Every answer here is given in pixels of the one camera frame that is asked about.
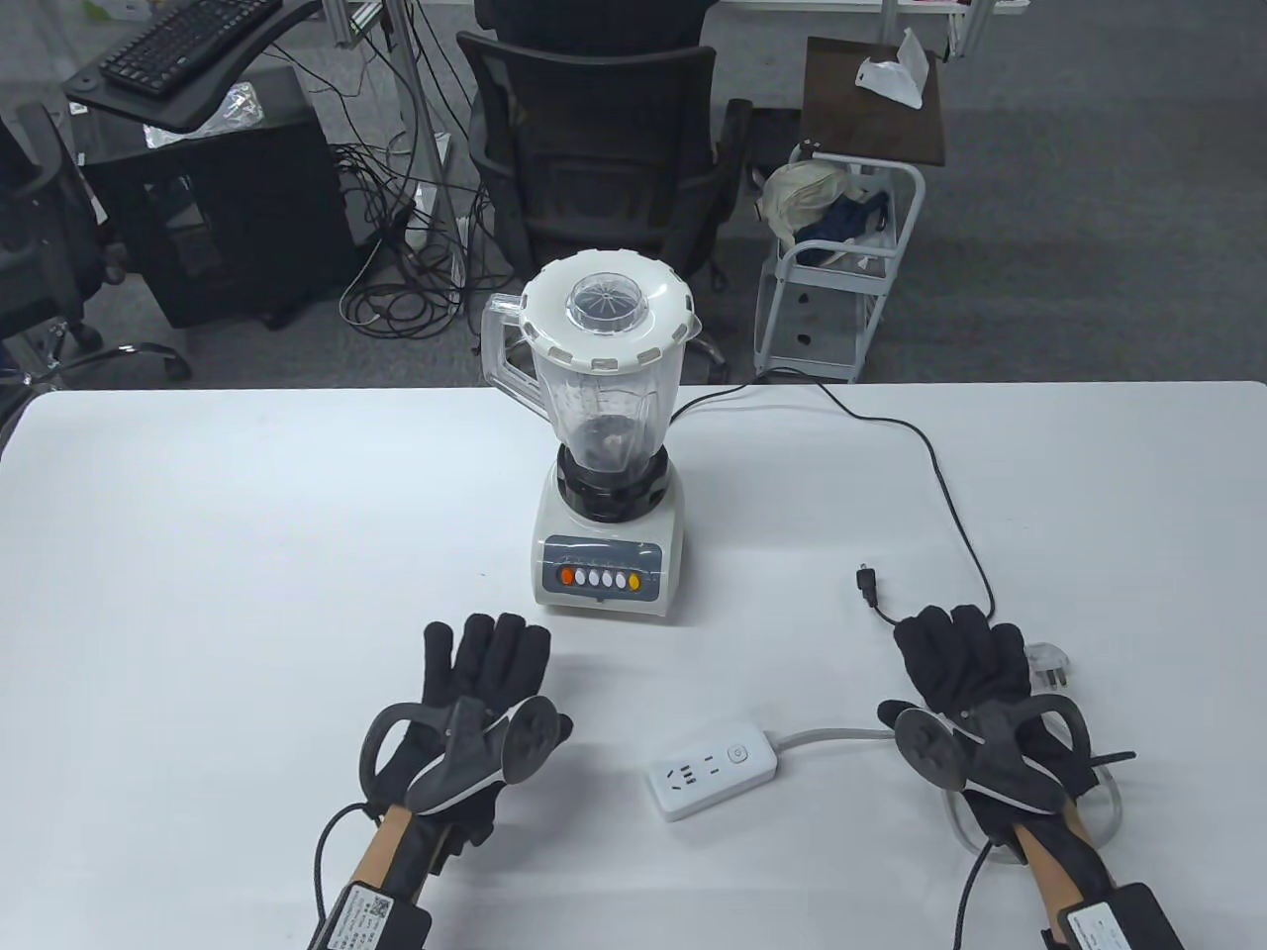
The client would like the bundle of black floor cables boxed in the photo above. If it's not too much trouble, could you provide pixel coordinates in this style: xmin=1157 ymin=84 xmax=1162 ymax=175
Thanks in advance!
xmin=327 ymin=0 xmax=496 ymax=342

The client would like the white power strip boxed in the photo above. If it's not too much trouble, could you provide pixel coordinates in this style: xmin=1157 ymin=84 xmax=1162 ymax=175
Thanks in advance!
xmin=648 ymin=722 xmax=781 ymax=822

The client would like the black wrist device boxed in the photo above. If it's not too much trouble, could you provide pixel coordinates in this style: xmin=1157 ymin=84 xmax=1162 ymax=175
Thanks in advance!
xmin=307 ymin=884 xmax=434 ymax=950
xmin=1037 ymin=883 xmax=1184 ymax=950

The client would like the person's right hand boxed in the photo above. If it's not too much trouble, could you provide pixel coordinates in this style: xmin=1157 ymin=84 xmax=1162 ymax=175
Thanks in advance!
xmin=879 ymin=606 xmax=1102 ymax=852

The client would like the grey left hand tracker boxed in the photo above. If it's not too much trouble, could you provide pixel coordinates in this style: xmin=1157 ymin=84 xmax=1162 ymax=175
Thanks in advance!
xmin=358 ymin=696 xmax=565 ymax=820

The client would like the black keyboard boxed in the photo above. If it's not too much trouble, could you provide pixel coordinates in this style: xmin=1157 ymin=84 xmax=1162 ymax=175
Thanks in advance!
xmin=97 ymin=0 xmax=283 ymax=98

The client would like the dark brown wooden board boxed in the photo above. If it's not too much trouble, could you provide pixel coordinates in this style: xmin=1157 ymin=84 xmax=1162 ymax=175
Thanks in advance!
xmin=797 ymin=37 xmax=948 ymax=169

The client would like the black chair with chrome base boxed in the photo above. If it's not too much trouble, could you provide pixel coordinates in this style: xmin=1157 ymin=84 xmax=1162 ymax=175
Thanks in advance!
xmin=0 ymin=104 xmax=194 ymax=417

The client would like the white plastic bag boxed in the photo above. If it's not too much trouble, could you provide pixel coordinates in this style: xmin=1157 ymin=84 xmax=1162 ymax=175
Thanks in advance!
xmin=855 ymin=28 xmax=931 ymax=110

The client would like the person's right forearm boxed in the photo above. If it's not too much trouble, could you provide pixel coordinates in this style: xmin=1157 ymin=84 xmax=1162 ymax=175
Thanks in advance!
xmin=1010 ymin=811 xmax=1179 ymax=950

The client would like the black mesh office chair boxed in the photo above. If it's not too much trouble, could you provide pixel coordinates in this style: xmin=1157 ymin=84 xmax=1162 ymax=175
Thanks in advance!
xmin=455 ymin=30 xmax=755 ymax=387

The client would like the black left wrist device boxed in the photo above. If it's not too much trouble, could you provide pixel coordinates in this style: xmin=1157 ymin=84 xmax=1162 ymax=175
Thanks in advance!
xmin=307 ymin=884 xmax=434 ymax=950

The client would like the black cabinet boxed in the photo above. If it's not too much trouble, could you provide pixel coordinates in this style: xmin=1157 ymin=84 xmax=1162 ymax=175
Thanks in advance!
xmin=77 ymin=64 xmax=357 ymax=333

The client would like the white blender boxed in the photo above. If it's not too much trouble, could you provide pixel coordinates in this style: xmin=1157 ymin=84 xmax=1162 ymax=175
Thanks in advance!
xmin=478 ymin=249 xmax=702 ymax=622

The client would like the grey right hand tracker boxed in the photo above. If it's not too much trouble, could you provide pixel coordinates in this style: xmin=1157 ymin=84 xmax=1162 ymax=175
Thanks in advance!
xmin=894 ymin=696 xmax=1093 ymax=817

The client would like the grey hand tracker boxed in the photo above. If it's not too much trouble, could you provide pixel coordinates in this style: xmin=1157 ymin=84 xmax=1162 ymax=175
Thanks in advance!
xmin=894 ymin=696 xmax=1093 ymax=817
xmin=358 ymin=696 xmax=565 ymax=820

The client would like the black left glove cable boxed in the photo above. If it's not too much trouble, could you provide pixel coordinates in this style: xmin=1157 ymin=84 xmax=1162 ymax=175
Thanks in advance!
xmin=312 ymin=802 xmax=387 ymax=926

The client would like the dark blue cloth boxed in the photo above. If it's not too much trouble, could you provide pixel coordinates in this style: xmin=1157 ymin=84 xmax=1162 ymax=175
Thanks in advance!
xmin=792 ymin=190 xmax=892 ymax=268

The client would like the person's left forearm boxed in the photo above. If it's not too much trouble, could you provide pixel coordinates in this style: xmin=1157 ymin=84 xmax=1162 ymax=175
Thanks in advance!
xmin=341 ymin=804 xmax=466 ymax=950

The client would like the black glove cable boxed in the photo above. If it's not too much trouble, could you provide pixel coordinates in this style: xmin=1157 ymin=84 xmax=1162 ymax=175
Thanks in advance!
xmin=312 ymin=802 xmax=387 ymax=926
xmin=955 ymin=750 xmax=1139 ymax=950

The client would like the aluminium frame leg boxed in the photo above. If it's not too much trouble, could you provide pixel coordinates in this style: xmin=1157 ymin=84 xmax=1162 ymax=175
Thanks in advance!
xmin=391 ymin=0 xmax=466 ymax=288

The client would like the person's left hand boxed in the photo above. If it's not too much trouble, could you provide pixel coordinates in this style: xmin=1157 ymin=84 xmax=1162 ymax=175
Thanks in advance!
xmin=371 ymin=614 xmax=573 ymax=852

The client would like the white rolling cart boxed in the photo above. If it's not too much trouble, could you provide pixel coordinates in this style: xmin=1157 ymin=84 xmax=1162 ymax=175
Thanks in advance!
xmin=752 ymin=139 xmax=928 ymax=385

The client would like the black right wrist device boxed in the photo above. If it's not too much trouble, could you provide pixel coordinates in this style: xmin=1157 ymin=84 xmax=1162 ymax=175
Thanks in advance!
xmin=1037 ymin=883 xmax=1184 ymax=950

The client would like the black keyboard tray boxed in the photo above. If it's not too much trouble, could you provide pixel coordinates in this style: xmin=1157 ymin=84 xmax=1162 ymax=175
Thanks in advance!
xmin=64 ymin=0 xmax=323 ymax=135

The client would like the black blender power cord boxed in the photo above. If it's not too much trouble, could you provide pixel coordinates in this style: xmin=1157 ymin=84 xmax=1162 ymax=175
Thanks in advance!
xmin=665 ymin=368 xmax=996 ymax=626

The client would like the black right glove cable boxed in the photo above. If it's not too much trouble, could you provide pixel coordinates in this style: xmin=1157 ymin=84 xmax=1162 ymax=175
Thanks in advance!
xmin=955 ymin=750 xmax=1139 ymax=950

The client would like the beige bag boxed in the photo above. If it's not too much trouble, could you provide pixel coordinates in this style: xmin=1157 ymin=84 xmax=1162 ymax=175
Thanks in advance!
xmin=757 ymin=158 xmax=857 ymax=243

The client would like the white desk leg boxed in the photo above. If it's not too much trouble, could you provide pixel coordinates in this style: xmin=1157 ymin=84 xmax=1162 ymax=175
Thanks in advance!
xmin=940 ymin=0 xmax=991 ymax=60

